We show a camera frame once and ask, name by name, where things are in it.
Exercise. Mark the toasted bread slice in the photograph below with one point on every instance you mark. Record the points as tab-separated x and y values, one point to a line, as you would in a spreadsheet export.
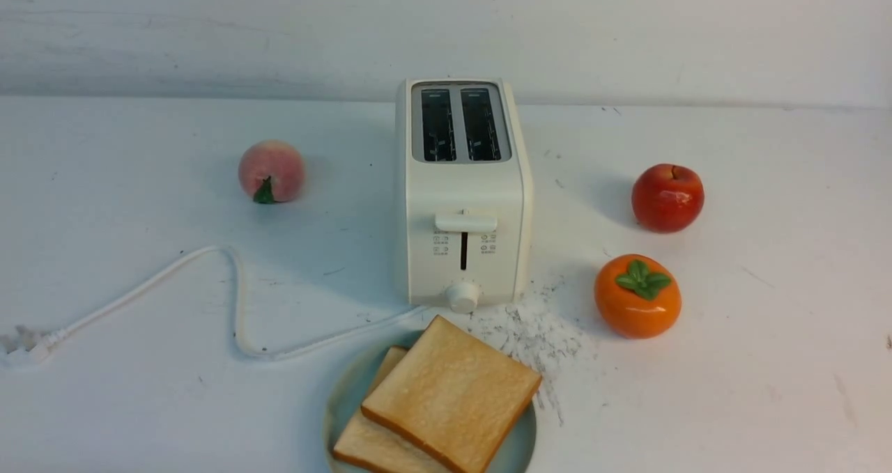
369	445
494	389

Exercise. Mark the white two-slot toaster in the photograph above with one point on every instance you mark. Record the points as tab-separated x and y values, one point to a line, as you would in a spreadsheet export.
463	194

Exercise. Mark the pink peach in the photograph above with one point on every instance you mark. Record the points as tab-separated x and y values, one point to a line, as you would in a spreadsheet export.
272	172

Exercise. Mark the light blue round plate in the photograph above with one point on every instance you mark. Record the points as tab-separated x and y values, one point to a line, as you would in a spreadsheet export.
354	378

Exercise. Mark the orange persimmon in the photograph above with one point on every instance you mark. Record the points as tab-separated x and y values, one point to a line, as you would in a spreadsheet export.
637	296

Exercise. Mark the red apple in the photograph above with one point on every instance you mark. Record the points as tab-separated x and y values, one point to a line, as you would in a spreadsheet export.
667	198

